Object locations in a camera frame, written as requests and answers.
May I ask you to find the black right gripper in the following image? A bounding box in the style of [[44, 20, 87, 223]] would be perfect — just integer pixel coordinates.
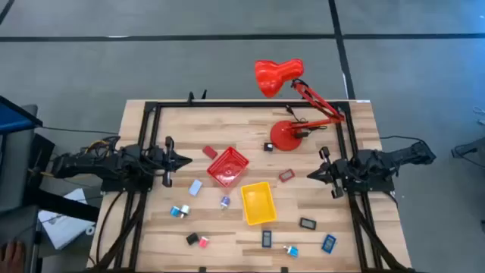
[[306, 146, 355, 199]]

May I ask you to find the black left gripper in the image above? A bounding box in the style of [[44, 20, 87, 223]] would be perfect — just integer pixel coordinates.
[[151, 136, 193, 187]]

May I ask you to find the light blue box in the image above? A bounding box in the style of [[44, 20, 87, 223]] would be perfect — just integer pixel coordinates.
[[188, 179, 204, 197]]

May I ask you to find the black LCD display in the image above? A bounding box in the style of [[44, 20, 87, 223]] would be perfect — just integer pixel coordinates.
[[299, 217, 318, 231]]

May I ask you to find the red plastic basket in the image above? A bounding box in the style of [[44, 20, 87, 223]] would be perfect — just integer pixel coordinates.
[[206, 146, 250, 188]]

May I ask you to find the yellow plastic basket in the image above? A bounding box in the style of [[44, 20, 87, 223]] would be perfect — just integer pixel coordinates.
[[240, 181, 278, 226]]

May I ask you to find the bright blue LCD display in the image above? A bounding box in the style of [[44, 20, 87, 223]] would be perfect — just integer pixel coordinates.
[[321, 234, 337, 255]]

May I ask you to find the red desk lamp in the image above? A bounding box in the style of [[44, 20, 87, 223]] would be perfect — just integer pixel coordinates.
[[254, 58, 346, 152]]

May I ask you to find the white paper sheet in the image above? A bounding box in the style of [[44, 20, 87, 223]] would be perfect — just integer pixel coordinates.
[[37, 188, 95, 250]]

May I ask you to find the grey side desk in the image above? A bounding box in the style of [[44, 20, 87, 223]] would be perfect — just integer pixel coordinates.
[[0, 104, 41, 273]]

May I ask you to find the blue computer monitor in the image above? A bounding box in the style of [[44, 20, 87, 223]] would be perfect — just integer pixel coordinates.
[[0, 95, 43, 136]]

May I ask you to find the person's hand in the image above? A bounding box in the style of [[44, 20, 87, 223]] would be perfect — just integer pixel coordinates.
[[0, 241, 26, 273]]

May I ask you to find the black lamp power cable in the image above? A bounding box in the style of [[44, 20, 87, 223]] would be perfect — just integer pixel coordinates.
[[285, 105, 327, 138]]

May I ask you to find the black clamp bracket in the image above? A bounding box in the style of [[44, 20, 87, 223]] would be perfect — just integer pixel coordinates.
[[186, 89, 208, 105]]

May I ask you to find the black cable bundle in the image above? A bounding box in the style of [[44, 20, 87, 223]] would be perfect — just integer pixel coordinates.
[[87, 191, 147, 271], [348, 193, 416, 273]]

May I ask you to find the yellow cable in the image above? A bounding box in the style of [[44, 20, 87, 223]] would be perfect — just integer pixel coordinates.
[[85, 139, 111, 151]]

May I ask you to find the black aluminium table frame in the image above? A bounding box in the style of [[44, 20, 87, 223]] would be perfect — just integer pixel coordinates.
[[113, 100, 383, 273]]

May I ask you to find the thin black cable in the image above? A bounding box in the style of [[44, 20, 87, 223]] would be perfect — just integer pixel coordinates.
[[40, 126, 120, 137]]

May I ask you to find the black desk frame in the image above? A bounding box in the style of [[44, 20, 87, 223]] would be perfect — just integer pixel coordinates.
[[22, 132, 102, 223]]

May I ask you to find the black floor cable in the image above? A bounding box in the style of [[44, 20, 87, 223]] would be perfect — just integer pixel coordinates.
[[450, 136, 485, 170]]

